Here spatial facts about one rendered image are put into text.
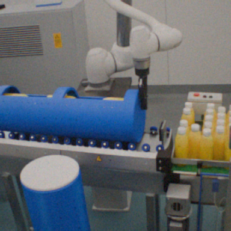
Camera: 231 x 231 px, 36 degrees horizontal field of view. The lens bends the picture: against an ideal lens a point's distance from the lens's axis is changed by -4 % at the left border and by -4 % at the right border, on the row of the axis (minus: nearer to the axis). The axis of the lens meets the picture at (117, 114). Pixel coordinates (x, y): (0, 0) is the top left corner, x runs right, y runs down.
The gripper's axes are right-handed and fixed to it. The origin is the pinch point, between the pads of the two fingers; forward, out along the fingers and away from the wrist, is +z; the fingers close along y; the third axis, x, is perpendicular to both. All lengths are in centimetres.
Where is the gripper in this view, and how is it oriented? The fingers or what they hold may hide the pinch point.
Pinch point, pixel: (144, 103)
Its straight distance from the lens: 195.1
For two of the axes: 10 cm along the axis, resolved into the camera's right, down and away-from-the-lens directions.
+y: 2.8, -4.5, 8.5
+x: -9.6, -0.5, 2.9
